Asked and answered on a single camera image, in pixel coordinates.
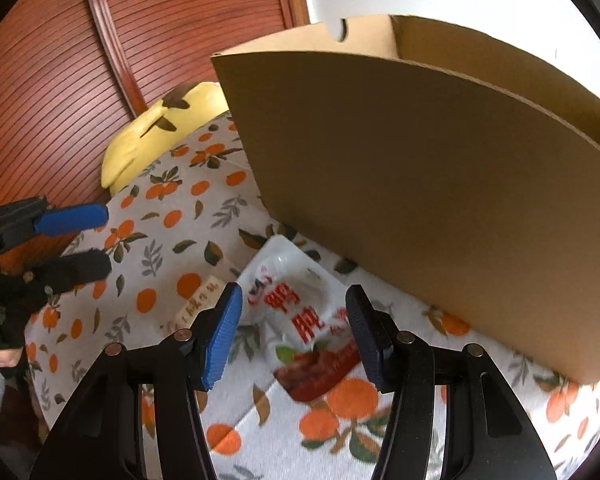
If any orange print bedsheet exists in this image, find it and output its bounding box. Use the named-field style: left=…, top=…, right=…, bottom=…
left=25, top=115, right=600, bottom=480

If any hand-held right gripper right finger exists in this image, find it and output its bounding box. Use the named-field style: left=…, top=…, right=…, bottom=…
left=345, top=284, right=557, bottom=480

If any yellow plush pillow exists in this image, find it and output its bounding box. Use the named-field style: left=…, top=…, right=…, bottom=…
left=101, top=81, right=231, bottom=194

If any wooden wardrobe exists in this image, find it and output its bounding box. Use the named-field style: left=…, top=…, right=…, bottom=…
left=0, top=0, right=311, bottom=281

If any white and red snack packet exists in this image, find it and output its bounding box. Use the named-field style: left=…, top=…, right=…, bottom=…
left=240, top=235, right=376, bottom=403

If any person's left hand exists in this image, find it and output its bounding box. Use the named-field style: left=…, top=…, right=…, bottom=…
left=0, top=347, right=26, bottom=370

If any beige snack packet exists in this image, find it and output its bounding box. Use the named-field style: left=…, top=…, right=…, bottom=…
left=165, top=259, right=233, bottom=333

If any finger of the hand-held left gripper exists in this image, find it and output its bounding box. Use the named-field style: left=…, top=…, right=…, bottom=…
left=0, top=249, right=113, bottom=311
left=0, top=197, right=110, bottom=253

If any brown cardboard box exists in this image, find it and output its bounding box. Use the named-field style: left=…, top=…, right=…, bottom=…
left=211, top=14, right=600, bottom=385

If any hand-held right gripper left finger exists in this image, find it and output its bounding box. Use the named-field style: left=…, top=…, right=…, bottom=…
left=30, top=282, right=244, bottom=480

